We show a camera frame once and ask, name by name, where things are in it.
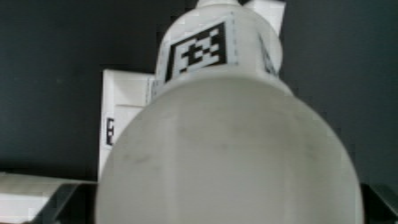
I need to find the white front fence rail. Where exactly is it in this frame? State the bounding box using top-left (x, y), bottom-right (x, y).
top-left (0, 172), bottom-right (92, 224)

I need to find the white lamp bulb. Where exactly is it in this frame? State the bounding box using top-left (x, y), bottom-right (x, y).
top-left (94, 0), bottom-right (364, 224)

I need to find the white lamp base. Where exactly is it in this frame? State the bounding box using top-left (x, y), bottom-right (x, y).
top-left (98, 0), bottom-right (288, 181)

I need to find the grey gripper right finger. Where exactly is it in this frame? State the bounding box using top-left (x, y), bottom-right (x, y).
top-left (361, 184), bottom-right (398, 224)

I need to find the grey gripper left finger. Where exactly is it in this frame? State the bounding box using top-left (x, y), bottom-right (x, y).
top-left (28, 183), bottom-right (98, 224)

